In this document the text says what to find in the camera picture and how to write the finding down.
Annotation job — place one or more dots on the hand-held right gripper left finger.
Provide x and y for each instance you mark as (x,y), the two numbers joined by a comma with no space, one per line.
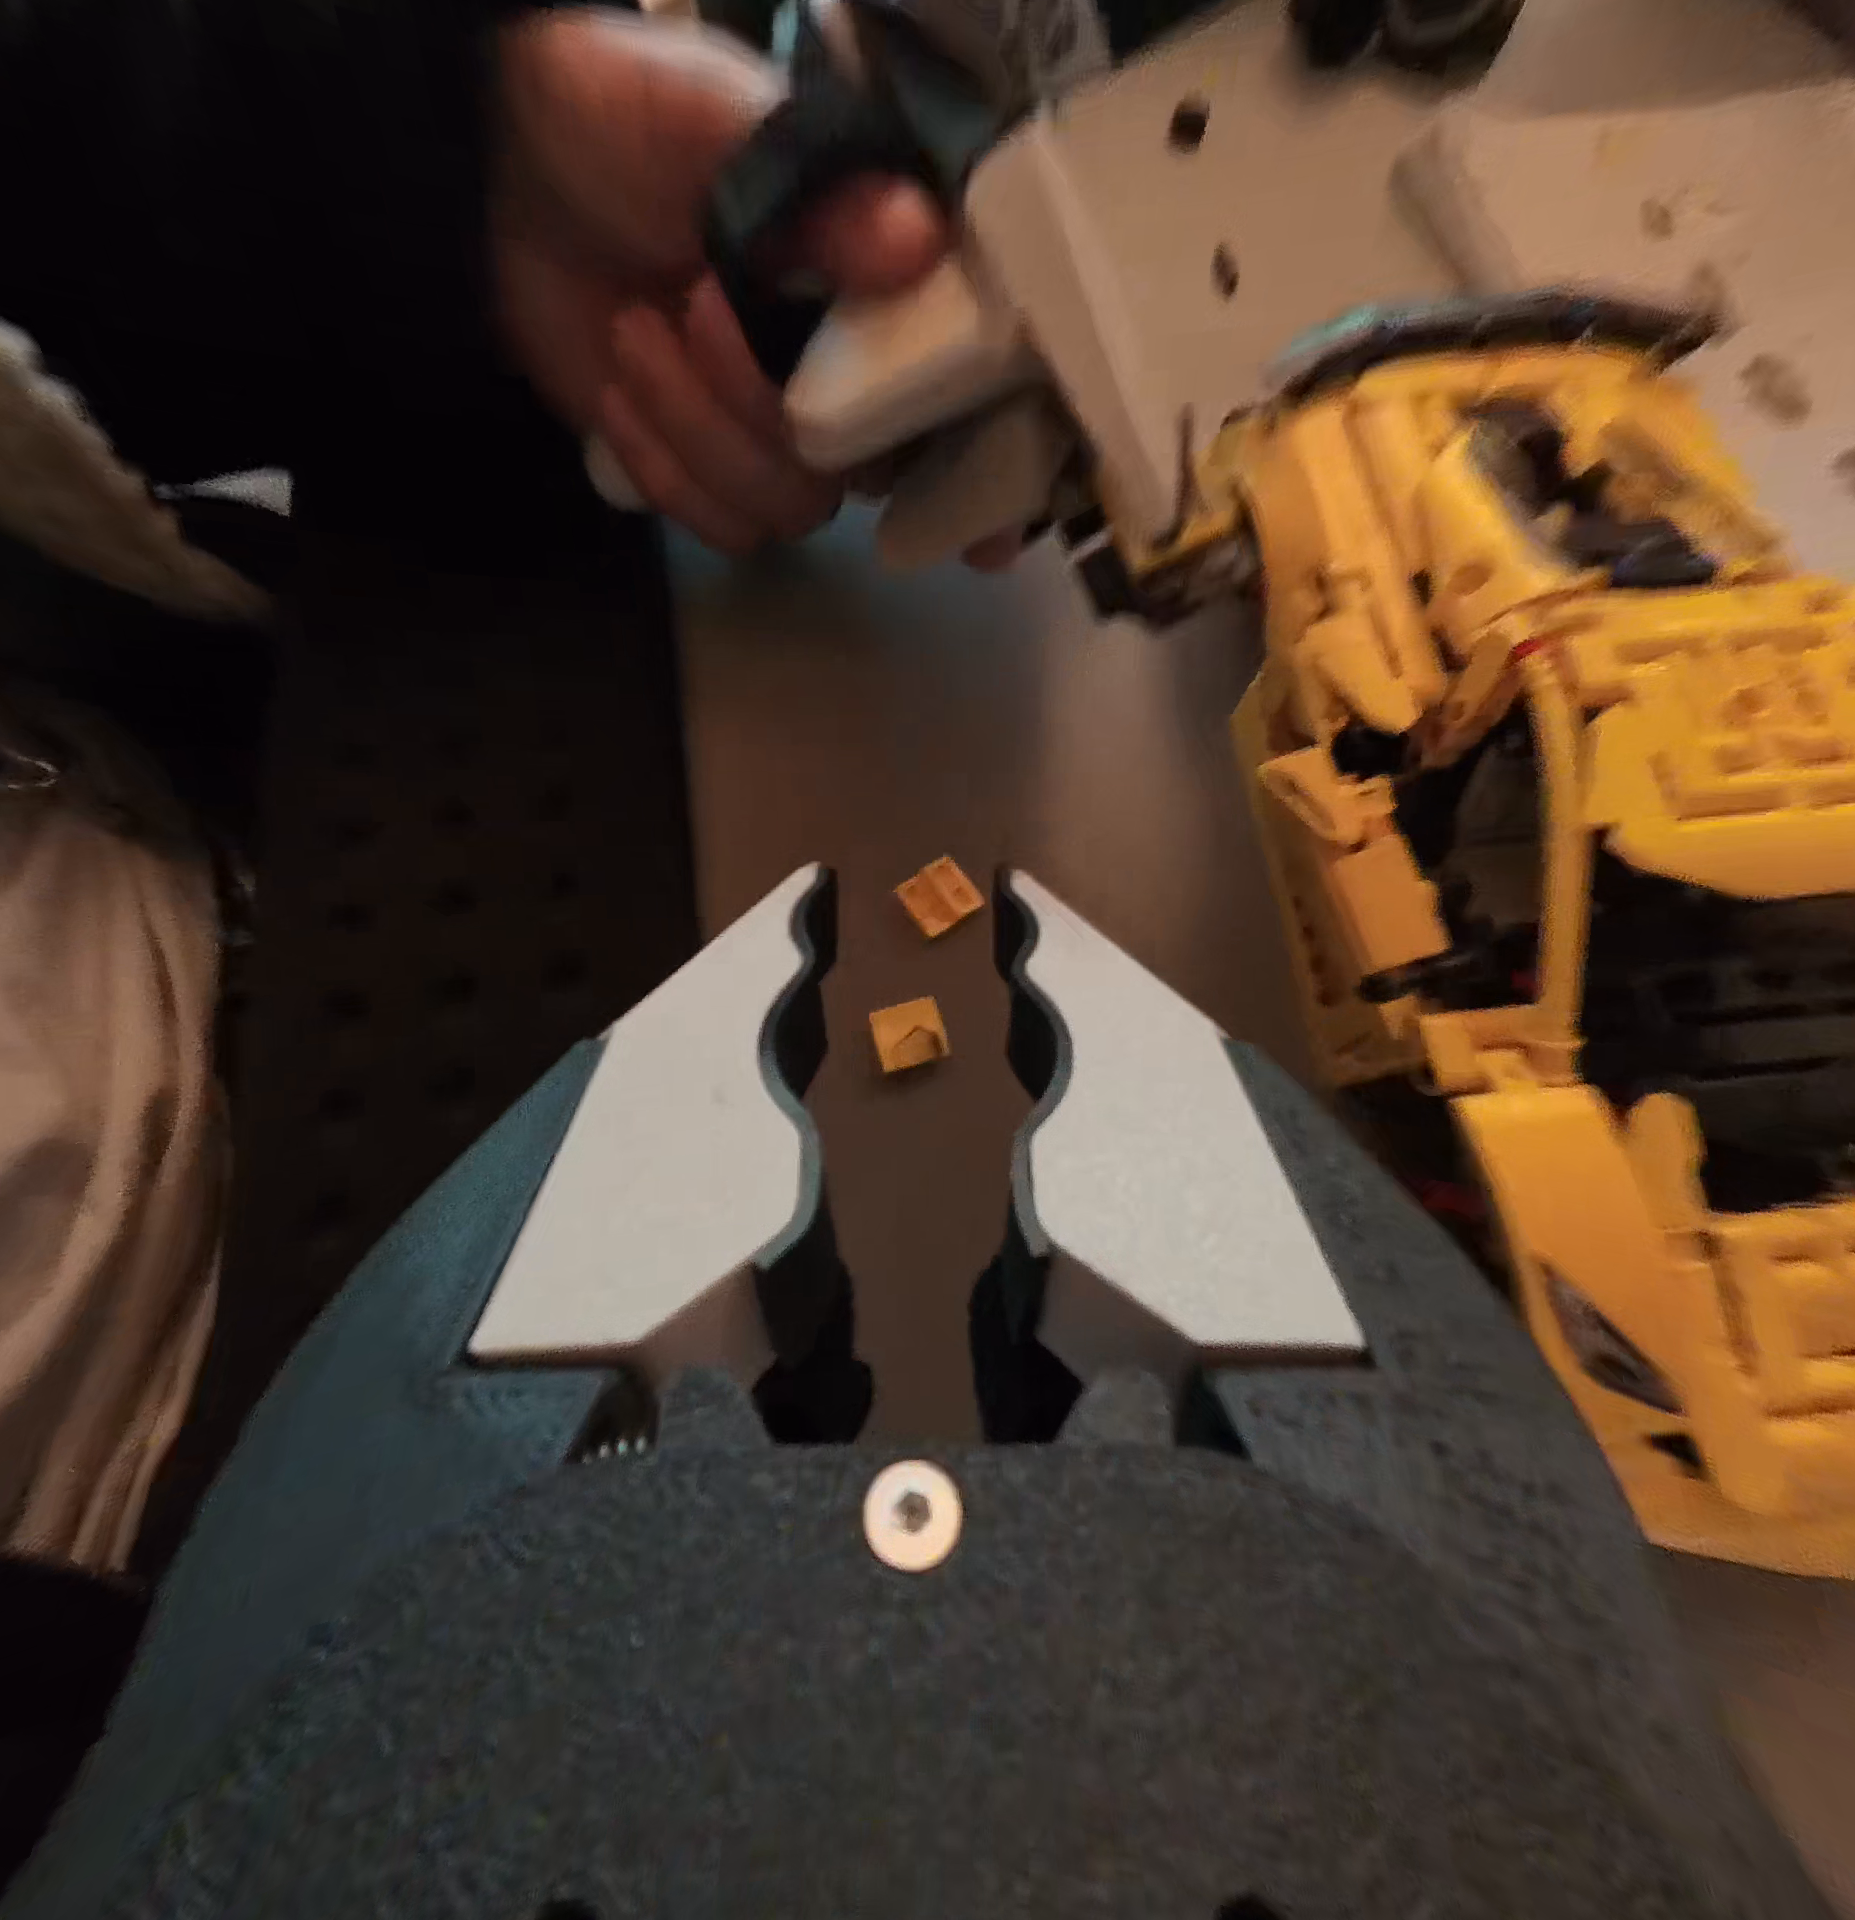
(640,1188)

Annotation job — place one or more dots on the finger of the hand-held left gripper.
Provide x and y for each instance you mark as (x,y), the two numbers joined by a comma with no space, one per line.
(1799,226)

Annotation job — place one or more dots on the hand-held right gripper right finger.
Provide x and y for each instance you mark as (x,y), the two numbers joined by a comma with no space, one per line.
(1193,1199)

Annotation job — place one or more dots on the yellow hollow slope brick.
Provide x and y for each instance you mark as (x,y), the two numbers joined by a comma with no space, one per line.
(905,1048)

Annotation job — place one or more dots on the yellow small plate brick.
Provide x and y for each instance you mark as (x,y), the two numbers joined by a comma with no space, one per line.
(941,894)

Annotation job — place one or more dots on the yellow toy brick car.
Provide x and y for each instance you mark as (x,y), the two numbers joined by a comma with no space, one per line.
(1622,751)

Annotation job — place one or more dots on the person's left forearm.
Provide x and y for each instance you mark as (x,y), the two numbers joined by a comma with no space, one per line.
(268,226)

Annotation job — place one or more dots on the grey desk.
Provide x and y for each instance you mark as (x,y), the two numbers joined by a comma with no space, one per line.
(931,718)

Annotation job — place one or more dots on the person's left hand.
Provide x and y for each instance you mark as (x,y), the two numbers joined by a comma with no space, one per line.
(624,313)

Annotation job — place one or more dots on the white shirt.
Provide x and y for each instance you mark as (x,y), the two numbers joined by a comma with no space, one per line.
(68,1130)

